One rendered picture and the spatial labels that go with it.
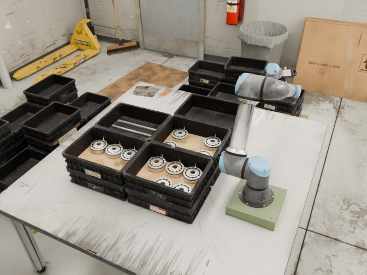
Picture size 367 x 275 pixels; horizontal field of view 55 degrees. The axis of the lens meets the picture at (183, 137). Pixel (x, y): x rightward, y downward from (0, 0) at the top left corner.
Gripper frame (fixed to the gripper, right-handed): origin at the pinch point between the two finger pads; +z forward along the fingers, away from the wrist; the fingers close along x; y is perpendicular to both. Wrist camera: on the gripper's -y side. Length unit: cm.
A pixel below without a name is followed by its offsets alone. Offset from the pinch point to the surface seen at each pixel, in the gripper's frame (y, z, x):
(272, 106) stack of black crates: 26, 63, 9
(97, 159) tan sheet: 97, -83, 46
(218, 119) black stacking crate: 43, -23, 25
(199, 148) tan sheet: 46, -51, 44
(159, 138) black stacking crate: 66, -63, 36
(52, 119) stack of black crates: 194, -28, 7
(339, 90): -21, 206, -19
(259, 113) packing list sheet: 25.9, 17.3, 19.1
